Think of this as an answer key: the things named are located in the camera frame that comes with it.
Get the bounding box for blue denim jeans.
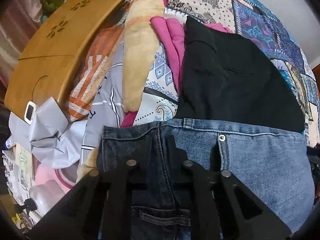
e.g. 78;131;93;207
97;119;315;239

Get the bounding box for white pump bottle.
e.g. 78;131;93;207
15;180;65;217

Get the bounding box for grey plastic bag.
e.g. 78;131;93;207
9;97;87;169

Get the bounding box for orange striped cloth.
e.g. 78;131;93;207
65;25;124;122

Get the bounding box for white small digital device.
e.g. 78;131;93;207
24;101;37;125

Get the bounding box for black folded garment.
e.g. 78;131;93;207
176;17;305;133

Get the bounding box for wooden lap desk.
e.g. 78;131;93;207
4;0;125;119

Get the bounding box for pink garment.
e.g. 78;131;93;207
120;16;233;128

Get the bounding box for striped pink curtain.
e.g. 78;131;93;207
1;0;43;101

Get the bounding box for blue patchwork bedspread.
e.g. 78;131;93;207
132;0;320;148

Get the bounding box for beige fleece blanket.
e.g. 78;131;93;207
77;0;165;180

